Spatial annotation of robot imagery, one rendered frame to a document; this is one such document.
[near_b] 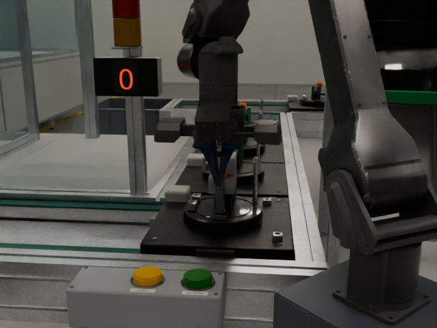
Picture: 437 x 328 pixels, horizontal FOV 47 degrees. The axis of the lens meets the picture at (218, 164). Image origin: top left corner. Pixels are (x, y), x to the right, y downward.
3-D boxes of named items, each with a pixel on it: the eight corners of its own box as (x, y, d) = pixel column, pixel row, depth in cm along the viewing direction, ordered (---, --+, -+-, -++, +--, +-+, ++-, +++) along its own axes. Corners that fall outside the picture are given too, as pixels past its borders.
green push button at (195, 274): (211, 296, 67) (211, 282, 67) (181, 294, 68) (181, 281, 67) (214, 281, 71) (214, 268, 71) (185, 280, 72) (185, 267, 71)
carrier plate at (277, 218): (294, 261, 77) (294, 249, 77) (140, 255, 80) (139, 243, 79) (288, 207, 100) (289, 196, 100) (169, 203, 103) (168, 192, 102)
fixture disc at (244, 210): (261, 235, 82) (262, 224, 82) (177, 232, 83) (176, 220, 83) (263, 205, 95) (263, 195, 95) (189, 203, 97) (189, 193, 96)
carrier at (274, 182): (288, 204, 102) (290, 144, 98) (170, 200, 104) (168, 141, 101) (285, 170, 125) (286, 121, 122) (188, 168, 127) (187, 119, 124)
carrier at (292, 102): (349, 114, 203) (351, 82, 199) (289, 112, 205) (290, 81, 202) (341, 104, 226) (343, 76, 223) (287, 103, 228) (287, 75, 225)
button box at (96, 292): (220, 337, 67) (220, 295, 66) (67, 328, 69) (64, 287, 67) (225, 308, 74) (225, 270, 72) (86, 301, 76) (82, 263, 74)
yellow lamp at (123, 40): (137, 46, 92) (136, 18, 91) (110, 46, 93) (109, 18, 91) (144, 45, 97) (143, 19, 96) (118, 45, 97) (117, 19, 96)
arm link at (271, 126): (160, 81, 78) (151, 86, 72) (281, 82, 77) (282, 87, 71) (162, 133, 81) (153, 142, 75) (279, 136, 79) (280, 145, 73)
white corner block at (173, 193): (187, 212, 98) (187, 192, 97) (164, 211, 98) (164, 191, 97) (191, 204, 102) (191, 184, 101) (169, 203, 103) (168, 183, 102)
